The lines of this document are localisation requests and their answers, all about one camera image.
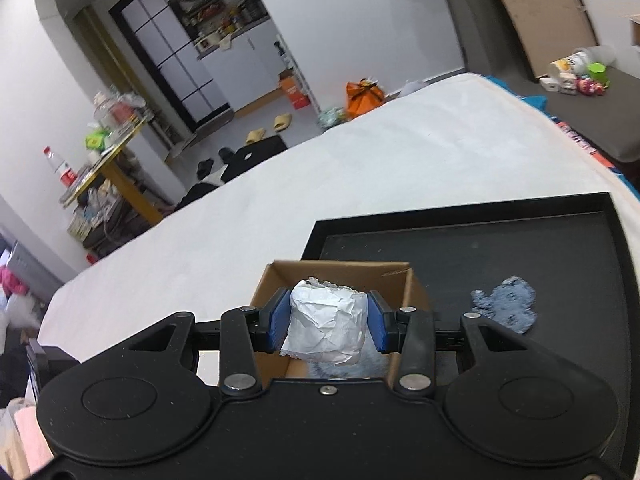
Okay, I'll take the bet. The black and white cloth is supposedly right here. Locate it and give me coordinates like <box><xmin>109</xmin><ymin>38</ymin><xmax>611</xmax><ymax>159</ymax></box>
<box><xmin>172</xmin><ymin>170</ymin><xmax>226</xmax><ymax>211</ymax></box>

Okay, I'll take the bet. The shelf of jars and packets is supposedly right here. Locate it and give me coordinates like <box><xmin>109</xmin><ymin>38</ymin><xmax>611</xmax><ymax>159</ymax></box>
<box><xmin>170</xmin><ymin>0</ymin><xmax>271</xmax><ymax>46</ymax></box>

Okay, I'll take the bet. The white narrow rack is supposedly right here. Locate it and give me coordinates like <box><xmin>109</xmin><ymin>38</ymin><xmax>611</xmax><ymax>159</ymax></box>
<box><xmin>274</xmin><ymin>35</ymin><xmax>321</xmax><ymax>111</ymax></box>

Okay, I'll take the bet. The red small toy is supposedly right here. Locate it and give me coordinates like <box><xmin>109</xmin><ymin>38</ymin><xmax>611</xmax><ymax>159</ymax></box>
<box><xmin>575</xmin><ymin>75</ymin><xmax>608</xmax><ymax>96</ymax></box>

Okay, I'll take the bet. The grey bench cushion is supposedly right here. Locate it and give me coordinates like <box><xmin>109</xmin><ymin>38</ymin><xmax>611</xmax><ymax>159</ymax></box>
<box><xmin>515</xmin><ymin>67</ymin><xmax>640</xmax><ymax>163</ymax></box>

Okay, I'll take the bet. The teal patterned bag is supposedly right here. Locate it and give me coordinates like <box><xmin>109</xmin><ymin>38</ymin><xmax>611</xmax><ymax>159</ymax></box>
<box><xmin>317</xmin><ymin>106</ymin><xmax>347</xmax><ymax>128</ymax></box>

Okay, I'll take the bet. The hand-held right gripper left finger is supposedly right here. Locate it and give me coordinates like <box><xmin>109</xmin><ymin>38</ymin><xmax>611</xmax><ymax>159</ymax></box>
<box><xmin>127</xmin><ymin>287</ymin><xmax>292</xmax><ymax>394</ymax></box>

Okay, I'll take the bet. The cardboard box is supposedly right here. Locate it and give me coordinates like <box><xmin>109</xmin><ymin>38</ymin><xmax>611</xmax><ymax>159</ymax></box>
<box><xmin>248</xmin><ymin>260</ymin><xmax>433</xmax><ymax>389</ymax></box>

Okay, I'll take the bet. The stack of books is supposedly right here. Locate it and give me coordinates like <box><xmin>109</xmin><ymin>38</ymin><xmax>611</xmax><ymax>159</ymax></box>
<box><xmin>67</xmin><ymin>185</ymin><xmax>126</xmax><ymax>247</ymax></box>

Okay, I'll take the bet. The black shallow tray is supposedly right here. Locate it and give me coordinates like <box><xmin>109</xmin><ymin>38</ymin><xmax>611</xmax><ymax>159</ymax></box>
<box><xmin>300</xmin><ymin>191</ymin><xmax>636</xmax><ymax>436</ymax></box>

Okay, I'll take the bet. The small blue-grey cloth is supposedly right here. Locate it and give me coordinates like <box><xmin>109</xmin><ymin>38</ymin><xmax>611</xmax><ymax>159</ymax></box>
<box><xmin>470</xmin><ymin>275</ymin><xmax>540</xmax><ymax>337</ymax></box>

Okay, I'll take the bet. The white paper wad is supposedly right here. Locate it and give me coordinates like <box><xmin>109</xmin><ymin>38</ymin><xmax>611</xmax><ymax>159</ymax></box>
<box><xmin>280</xmin><ymin>277</ymin><xmax>370</xmax><ymax>365</ymax></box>

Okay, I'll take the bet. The white jar yellow label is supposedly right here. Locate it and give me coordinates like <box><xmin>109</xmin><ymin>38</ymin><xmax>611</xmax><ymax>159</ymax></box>
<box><xmin>549</xmin><ymin>45</ymin><xmax>616</xmax><ymax>79</ymax></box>

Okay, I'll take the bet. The glass jar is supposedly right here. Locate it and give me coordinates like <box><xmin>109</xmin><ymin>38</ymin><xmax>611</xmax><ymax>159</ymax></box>
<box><xmin>92</xmin><ymin>91</ymin><xmax>126</xmax><ymax>126</ymax></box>

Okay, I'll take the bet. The white small toy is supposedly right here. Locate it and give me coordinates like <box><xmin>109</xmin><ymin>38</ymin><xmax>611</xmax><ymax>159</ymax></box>
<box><xmin>539</xmin><ymin>74</ymin><xmax>576</xmax><ymax>95</ymax></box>

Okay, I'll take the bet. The water bottle red label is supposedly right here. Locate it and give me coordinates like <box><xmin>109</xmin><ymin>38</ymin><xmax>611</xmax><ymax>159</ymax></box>
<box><xmin>42</xmin><ymin>146</ymin><xmax>78</xmax><ymax>186</ymax></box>

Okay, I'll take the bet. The white cabinet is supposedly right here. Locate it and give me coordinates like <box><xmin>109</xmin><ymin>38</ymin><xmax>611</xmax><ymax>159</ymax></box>
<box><xmin>197</xmin><ymin>17</ymin><xmax>311</xmax><ymax>111</ymax></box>

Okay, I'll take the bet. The black framed glass door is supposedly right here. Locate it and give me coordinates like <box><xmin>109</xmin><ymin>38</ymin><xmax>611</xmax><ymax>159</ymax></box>
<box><xmin>109</xmin><ymin>0</ymin><xmax>233</xmax><ymax>131</ymax></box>

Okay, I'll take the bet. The orange carton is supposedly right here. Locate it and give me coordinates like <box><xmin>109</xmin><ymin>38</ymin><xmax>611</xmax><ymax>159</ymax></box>
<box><xmin>277</xmin><ymin>67</ymin><xmax>311</xmax><ymax>111</ymax></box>

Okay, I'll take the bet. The orange bag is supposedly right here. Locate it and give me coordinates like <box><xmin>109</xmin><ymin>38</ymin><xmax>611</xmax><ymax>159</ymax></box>
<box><xmin>345</xmin><ymin>79</ymin><xmax>387</xmax><ymax>120</ymax></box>

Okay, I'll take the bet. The yellow wooden table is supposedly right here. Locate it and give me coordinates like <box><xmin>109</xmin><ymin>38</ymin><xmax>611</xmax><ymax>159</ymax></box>
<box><xmin>60</xmin><ymin>110</ymin><xmax>166</xmax><ymax>226</ymax></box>

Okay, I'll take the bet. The pink cloth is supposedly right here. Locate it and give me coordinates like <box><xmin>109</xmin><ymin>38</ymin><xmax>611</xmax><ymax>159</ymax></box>
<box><xmin>0</xmin><ymin>400</ymin><xmax>53</xmax><ymax>480</ymax></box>

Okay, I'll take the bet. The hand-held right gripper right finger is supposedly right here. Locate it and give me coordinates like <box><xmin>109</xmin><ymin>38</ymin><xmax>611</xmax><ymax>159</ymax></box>
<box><xmin>366</xmin><ymin>290</ymin><xmax>540</xmax><ymax>394</ymax></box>

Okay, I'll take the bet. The large black framed board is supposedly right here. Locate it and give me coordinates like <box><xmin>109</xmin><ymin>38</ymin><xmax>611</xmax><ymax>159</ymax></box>
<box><xmin>477</xmin><ymin>0</ymin><xmax>598</xmax><ymax>81</ymax></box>

